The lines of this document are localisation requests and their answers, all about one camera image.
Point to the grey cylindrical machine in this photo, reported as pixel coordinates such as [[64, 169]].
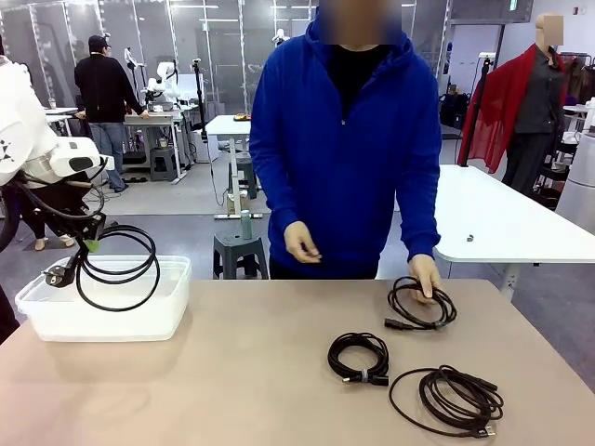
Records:
[[578, 186]]

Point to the man in black jacket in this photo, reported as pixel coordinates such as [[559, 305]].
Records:
[[102, 93]]

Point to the large white table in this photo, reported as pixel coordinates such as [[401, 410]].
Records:
[[502, 213]]

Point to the black bags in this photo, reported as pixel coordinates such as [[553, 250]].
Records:
[[453, 109]]

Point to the black camera stand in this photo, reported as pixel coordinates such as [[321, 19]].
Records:
[[200, 93]]

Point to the person left forearm blue sleeve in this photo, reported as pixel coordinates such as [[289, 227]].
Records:
[[418, 218]]

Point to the person left hand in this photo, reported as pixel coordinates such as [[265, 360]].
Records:
[[425, 276]]

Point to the person right hand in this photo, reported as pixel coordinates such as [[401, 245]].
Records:
[[297, 241]]

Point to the person in blue hoodie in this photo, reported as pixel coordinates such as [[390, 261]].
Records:
[[344, 162]]

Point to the grey background workbench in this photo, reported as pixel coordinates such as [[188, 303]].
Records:
[[149, 120]]

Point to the white height-adjustable desk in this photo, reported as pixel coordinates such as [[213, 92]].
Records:
[[60, 111]]

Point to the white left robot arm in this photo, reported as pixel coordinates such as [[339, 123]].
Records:
[[28, 135]]

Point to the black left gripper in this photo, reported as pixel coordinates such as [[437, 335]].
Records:
[[74, 209]]

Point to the red shawl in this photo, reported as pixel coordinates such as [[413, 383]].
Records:
[[493, 111]]

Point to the grey-green bottle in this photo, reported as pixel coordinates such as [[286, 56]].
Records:
[[245, 225]]

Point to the clothes rack with dark garments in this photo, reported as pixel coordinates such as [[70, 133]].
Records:
[[578, 79]]

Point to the small white background robot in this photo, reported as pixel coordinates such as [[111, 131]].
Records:
[[165, 81]]

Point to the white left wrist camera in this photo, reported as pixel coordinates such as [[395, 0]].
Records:
[[108, 163]]

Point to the white desk with metal legs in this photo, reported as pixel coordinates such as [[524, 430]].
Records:
[[228, 127]]

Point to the dark grey plastic stool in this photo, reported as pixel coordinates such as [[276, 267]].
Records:
[[237, 248]]

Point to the mannequin in grey shirt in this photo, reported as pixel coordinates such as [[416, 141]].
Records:
[[539, 107]]

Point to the person right forearm blue sleeve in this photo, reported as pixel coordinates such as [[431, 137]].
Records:
[[283, 200]]

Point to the clear plastic storage bin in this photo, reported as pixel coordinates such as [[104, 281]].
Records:
[[116, 320]]

